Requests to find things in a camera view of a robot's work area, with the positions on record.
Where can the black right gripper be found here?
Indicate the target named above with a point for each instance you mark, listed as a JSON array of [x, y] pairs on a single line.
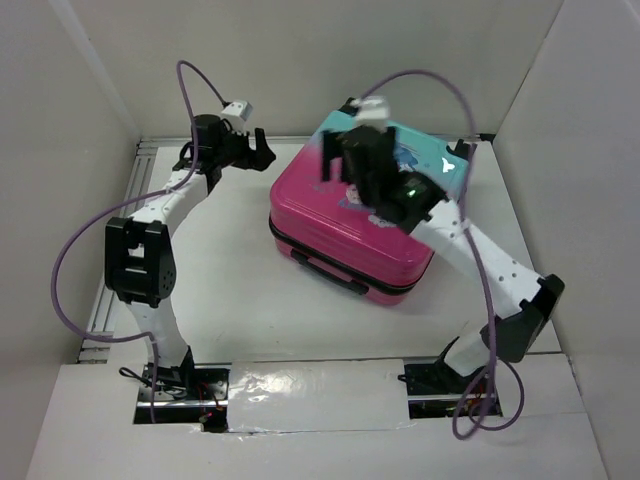
[[360, 138]]

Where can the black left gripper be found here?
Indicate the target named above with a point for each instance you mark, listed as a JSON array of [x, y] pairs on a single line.
[[259, 158]]

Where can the pink hard-shell suitcase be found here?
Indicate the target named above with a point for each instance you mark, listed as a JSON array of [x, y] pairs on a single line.
[[325, 228]]

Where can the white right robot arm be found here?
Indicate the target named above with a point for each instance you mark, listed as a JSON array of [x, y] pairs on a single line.
[[519, 301]]

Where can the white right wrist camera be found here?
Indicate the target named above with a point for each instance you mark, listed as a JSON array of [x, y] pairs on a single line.
[[372, 111]]

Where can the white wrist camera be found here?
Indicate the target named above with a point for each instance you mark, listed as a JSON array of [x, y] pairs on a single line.
[[236, 114], [372, 111]]

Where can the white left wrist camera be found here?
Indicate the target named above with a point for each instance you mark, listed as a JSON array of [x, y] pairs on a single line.
[[236, 114]]

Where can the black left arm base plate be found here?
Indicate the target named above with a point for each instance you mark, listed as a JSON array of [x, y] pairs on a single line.
[[204, 403]]

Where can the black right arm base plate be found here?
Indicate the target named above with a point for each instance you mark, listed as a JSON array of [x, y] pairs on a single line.
[[433, 389]]

